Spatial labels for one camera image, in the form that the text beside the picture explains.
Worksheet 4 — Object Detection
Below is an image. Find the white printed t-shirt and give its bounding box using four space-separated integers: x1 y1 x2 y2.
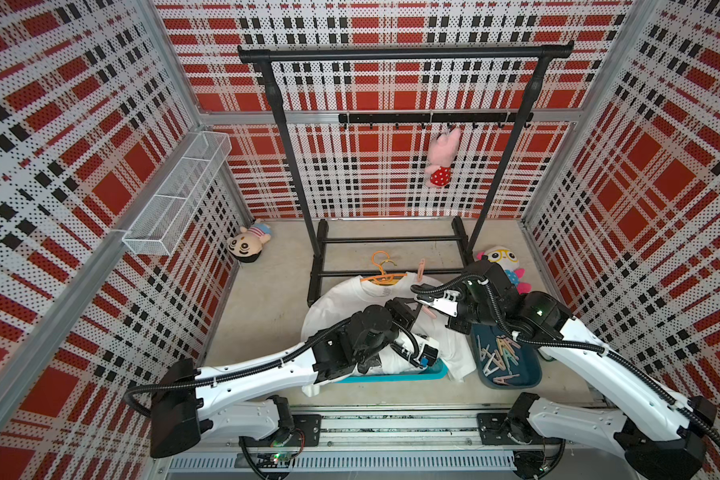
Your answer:
301 273 476 382

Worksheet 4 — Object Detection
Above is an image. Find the pink clothespin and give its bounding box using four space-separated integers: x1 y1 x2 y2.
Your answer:
420 305 438 320
416 258 426 283

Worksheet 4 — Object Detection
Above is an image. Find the orange plastic hanger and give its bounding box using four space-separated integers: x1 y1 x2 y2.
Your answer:
361 250 406 286

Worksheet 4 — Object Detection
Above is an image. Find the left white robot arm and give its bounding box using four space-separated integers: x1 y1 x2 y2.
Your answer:
123 298 439 459

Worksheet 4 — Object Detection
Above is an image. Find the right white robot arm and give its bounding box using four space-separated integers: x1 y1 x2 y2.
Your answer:
411 260 720 479

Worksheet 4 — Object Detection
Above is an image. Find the white owl plush toy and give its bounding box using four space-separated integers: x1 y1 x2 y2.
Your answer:
475 246 532 294

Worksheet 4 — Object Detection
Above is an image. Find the dark teal clothespin bin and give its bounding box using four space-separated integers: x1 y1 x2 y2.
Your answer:
470 324 542 390

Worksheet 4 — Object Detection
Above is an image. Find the teal flat tray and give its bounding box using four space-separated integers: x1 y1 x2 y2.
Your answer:
340 360 448 384

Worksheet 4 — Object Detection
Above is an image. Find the pink pig plush toy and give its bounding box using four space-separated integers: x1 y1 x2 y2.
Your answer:
425 128 462 188

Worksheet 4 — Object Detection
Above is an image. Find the black-haired boy doll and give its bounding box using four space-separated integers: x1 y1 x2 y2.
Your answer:
227 222 272 263

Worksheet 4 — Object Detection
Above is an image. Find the black clothes rack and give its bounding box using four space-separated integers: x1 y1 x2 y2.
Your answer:
237 40 575 306

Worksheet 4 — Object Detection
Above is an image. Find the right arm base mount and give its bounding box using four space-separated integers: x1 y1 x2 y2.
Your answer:
477 412 561 446

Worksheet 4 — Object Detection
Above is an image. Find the aluminium front rail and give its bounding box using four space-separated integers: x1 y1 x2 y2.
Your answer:
146 408 637 479

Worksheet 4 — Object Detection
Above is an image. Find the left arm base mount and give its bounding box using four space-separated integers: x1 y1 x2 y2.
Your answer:
244 414 323 448

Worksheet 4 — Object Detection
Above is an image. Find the black wall hook rail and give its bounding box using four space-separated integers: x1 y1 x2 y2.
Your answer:
338 111 518 126

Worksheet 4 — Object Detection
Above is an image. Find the white wire mesh basket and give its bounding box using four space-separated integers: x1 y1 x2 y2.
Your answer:
123 131 231 256

